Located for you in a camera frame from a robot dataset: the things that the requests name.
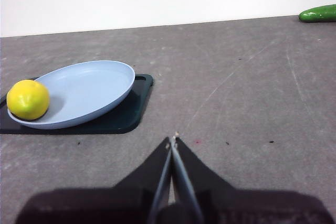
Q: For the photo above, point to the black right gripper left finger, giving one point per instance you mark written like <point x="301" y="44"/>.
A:
<point x="110" y="205"/>

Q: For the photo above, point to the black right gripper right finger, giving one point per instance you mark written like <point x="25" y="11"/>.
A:
<point x="249" y="208"/>

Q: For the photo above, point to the pale blue plate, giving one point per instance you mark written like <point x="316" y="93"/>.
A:
<point x="92" y="90"/>

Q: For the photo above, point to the yellow lemon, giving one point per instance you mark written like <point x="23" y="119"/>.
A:
<point x="27" y="99"/>

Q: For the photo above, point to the black flat tray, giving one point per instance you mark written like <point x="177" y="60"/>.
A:
<point x="123" y="119"/>

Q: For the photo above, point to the green cucumber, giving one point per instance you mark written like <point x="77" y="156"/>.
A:
<point x="319" y="13"/>

